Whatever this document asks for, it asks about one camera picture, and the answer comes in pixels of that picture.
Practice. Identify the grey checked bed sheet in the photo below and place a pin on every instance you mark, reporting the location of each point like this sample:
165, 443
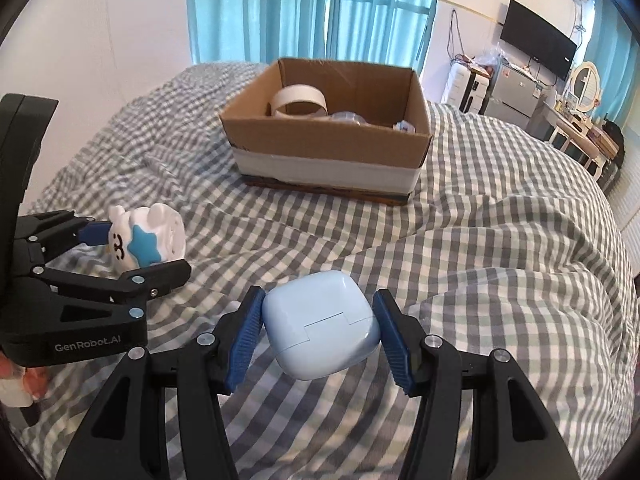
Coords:
475, 260

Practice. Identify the clear plastic bags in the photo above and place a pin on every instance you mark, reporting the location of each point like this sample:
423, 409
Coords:
487, 57

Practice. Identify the white oval vanity mirror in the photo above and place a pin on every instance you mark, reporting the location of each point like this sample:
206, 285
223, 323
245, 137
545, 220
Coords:
585, 85

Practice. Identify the white tape roll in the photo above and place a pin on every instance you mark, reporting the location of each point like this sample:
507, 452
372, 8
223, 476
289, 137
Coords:
300, 95

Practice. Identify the grey small fridge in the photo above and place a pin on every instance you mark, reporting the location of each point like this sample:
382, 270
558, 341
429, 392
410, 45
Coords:
512, 97

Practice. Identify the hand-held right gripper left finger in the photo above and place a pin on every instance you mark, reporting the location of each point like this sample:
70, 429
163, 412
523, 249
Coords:
245, 340

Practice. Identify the white suitcase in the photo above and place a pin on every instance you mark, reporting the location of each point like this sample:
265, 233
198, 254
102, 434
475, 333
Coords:
467, 90

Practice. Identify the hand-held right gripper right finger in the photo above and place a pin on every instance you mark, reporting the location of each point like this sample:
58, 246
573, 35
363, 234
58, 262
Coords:
395, 340

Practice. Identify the narrow teal curtain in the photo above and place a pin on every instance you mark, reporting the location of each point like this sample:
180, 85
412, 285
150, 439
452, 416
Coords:
607, 50

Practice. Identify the light blue earbuds case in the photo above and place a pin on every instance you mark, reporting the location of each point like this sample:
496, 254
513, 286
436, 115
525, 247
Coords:
320, 325

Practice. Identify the teal window curtain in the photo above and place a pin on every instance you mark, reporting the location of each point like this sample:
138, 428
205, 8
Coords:
260, 10
385, 15

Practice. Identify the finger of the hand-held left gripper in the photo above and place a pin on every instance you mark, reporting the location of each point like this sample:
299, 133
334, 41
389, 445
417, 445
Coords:
92, 234
150, 280

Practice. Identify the black wall television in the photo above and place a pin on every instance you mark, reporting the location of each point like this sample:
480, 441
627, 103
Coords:
537, 40

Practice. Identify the white louvered wardrobe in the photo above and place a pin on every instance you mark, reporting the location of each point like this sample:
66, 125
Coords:
631, 205

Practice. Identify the cardboard box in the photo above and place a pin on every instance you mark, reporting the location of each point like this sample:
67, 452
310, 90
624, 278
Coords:
325, 170

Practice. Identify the white dressing table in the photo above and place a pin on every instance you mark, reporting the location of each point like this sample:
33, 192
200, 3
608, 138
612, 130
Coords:
575, 132

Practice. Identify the person's left hand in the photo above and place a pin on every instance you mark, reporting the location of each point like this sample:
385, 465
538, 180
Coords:
35, 382

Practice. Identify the black bag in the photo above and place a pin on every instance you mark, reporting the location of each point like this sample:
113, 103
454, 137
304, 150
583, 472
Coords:
615, 142

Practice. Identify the white bear figurine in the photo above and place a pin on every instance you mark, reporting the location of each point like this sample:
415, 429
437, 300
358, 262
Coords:
150, 230

